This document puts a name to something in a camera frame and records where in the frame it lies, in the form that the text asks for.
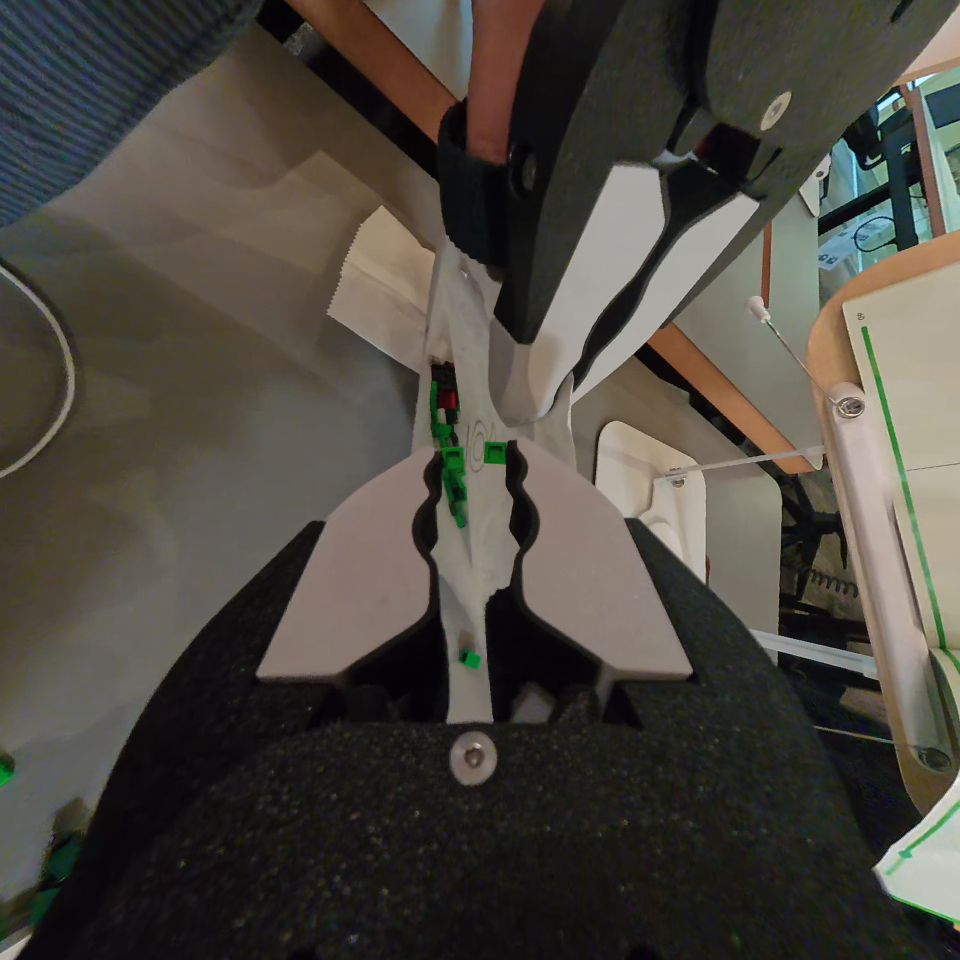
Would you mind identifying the person's left hand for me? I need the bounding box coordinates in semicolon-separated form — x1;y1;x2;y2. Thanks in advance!
463;0;543;165

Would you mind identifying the lego instruction booklet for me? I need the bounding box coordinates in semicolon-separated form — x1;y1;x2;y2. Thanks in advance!
841;258;960;925

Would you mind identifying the white cable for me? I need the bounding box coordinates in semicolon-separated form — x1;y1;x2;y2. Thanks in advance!
0;262;78;481

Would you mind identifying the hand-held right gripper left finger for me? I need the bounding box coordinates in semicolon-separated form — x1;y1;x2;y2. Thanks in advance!
256;446;442;685

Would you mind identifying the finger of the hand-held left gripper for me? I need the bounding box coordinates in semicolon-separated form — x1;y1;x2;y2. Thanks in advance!
517;163;676;410
573;161;762;396

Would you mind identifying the person's dark ribbed clothing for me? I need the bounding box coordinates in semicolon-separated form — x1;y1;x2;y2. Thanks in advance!
0;0;260;226

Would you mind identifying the grey desk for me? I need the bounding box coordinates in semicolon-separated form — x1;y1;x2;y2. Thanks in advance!
0;22;781;939

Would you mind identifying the white printed paper bag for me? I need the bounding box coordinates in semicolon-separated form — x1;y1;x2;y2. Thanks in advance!
326;204;579;725

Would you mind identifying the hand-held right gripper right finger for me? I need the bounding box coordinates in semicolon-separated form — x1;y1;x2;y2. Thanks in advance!
506;438;695;685

